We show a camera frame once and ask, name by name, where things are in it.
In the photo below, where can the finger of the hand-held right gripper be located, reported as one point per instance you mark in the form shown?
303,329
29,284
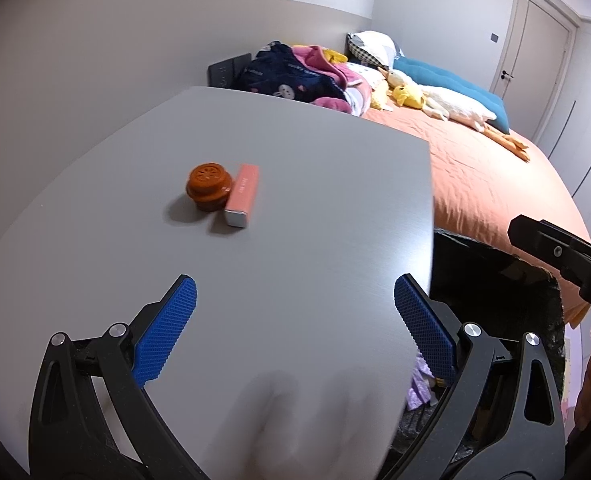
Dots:
550,250

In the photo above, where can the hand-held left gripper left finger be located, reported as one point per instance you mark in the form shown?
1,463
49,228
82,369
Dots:
168,330

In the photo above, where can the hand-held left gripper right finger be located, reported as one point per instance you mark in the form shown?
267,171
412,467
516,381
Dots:
425,330

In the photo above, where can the purple plastic wrapper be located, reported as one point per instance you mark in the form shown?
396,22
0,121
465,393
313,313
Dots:
418,387

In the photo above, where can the black trash bag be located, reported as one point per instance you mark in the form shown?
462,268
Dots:
485,280

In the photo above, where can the orange round cap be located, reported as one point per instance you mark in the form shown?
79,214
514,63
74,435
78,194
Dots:
208,180

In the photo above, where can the small pink box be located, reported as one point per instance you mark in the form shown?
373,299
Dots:
243,190

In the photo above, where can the orange bed sheet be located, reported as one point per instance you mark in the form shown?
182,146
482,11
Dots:
480,180

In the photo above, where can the white wardrobe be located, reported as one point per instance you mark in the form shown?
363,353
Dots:
585,120

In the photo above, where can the white goose plush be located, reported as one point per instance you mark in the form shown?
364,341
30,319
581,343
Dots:
455,102

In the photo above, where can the blue cushion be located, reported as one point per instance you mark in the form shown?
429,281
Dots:
450,77

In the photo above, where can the beige door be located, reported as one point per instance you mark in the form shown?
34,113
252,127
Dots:
535,45

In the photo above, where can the yellow duck plush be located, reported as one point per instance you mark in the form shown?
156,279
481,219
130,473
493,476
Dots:
408,96

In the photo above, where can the white patterned cloth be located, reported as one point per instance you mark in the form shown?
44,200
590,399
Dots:
363,87

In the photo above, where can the checkered pillow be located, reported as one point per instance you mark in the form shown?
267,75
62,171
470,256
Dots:
363,57

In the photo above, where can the white pillow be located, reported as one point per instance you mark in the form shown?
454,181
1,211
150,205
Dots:
375,42

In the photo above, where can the navy printed blanket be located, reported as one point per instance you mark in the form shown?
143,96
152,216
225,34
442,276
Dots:
285,75

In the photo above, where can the small yellow plush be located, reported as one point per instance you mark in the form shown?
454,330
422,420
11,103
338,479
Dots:
336,55

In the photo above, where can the pink cloth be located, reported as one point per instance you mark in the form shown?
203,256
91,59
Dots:
320,57

